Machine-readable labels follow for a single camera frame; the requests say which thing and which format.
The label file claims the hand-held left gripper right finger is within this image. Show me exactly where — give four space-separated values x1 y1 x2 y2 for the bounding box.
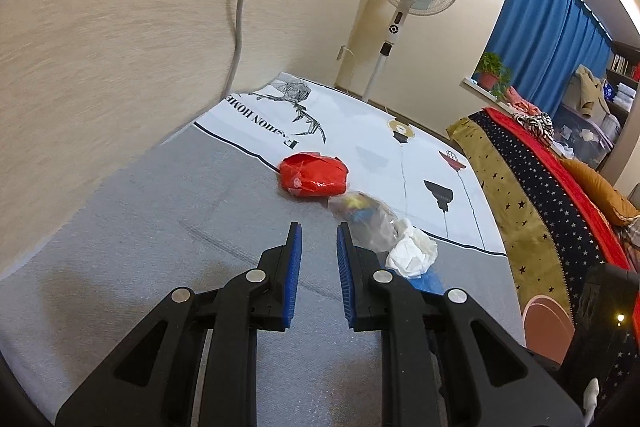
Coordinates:
336 221 586 427

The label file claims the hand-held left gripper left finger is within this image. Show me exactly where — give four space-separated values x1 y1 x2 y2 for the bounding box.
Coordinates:
55 221 303 427

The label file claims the pink plastic bin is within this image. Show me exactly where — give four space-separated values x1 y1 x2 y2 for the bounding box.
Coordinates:
521 294 577 364

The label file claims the clear plastic wrapper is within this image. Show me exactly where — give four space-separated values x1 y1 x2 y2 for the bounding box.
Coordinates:
327 190 416 253

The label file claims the red plastic bag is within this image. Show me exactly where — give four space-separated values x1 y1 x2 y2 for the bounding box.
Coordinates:
279 151 349 200

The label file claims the white crumpled tissue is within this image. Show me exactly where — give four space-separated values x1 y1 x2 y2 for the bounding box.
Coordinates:
385 219 439 279

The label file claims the blue plastic scrap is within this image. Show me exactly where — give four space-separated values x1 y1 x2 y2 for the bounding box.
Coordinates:
414 273 442 294

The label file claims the plaid pillow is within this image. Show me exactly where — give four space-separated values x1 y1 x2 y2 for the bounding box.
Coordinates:
617 217 640 273

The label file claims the grey printed bed sheet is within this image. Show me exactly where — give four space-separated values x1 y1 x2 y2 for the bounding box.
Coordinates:
0 72 526 427

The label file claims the orange pillow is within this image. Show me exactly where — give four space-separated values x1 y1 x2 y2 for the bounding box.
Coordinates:
560 157 640 228

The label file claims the star patterned quilt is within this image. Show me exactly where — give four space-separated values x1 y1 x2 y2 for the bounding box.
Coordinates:
446 107 640 358

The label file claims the clear plastic storage box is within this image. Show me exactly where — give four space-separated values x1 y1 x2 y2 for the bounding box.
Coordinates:
552 102 613 168

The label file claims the black white striped cloth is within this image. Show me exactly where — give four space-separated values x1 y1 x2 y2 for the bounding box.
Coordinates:
515 112 555 146

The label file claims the pink cloth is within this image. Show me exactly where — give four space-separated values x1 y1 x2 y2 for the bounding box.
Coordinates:
505 87 541 115

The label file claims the potted green plant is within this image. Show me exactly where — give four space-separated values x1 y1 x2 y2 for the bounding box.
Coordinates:
475 52 513 100

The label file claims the beige coat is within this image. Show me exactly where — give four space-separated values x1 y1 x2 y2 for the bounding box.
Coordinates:
575 64 611 118

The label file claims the bookshelf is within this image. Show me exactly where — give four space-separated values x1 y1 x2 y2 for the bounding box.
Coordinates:
605 41 640 128

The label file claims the blue curtain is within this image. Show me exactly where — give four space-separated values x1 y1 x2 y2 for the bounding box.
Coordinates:
486 0 615 105

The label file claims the grey wall cable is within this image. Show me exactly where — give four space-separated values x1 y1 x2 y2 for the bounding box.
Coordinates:
222 0 275 100

